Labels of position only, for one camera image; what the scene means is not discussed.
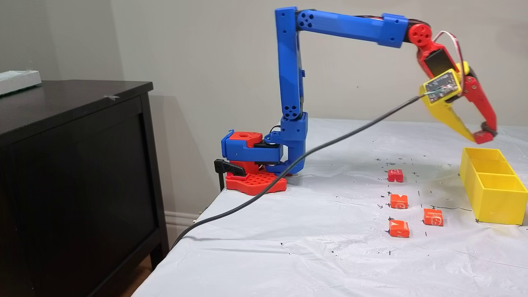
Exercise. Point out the red cherry candy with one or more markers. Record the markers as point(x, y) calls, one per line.
point(482, 138)
point(395, 175)

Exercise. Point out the orange candy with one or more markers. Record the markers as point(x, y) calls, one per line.
point(433, 217)
point(399, 201)
point(399, 229)

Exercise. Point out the yellow three-compartment box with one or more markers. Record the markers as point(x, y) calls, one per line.
point(499, 206)

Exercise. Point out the white plastic table cover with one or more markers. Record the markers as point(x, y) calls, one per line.
point(330, 255)

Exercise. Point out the black table clamp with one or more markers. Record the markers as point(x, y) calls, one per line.
point(229, 167)

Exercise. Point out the white baseboard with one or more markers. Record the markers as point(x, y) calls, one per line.
point(181, 220)

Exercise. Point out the black wooden cabinet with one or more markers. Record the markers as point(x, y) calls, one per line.
point(82, 185)

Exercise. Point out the white foam block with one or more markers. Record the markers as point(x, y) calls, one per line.
point(18, 81)

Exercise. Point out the camera board on yellow mount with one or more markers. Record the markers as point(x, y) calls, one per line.
point(441, 86)

